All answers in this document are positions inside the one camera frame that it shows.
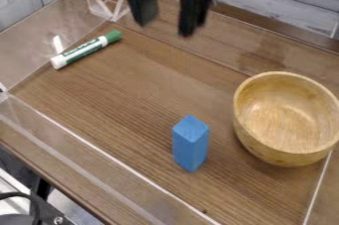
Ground brown wooden bowl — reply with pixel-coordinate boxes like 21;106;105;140
233;71;339;168

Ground black cable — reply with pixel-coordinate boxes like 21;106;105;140
0;191;42;225

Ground blue block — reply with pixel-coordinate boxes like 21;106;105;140
172;115;211;172

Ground green white marker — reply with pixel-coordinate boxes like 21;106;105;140
50;30;121;69

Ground clear acrylic tray wall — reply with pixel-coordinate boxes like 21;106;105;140
0;0;339;225

